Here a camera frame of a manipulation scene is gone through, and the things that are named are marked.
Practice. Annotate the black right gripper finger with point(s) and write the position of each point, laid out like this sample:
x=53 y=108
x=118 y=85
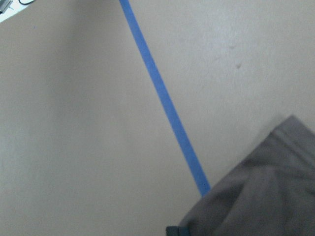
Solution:
x=177 y=231

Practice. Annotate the dark brown t-shirt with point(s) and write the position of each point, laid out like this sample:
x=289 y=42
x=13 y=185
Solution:
x=269 y=193

